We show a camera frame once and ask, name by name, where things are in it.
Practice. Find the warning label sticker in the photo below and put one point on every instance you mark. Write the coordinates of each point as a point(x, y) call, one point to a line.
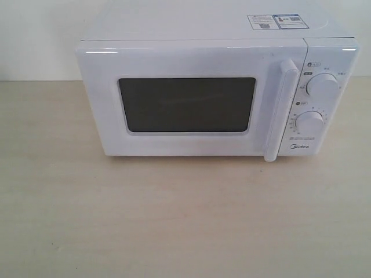
point(277, 22)

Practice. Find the upper white control knob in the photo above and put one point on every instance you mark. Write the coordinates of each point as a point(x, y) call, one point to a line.
point(323, 86)

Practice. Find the white microwave oven body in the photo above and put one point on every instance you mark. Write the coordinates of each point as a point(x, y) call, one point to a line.
point(331, 49)

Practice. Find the white microwave door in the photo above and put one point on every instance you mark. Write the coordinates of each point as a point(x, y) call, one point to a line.
point(191, 97)

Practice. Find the lower white timer knob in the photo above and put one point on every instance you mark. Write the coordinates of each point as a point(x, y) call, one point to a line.
point(310, 122)

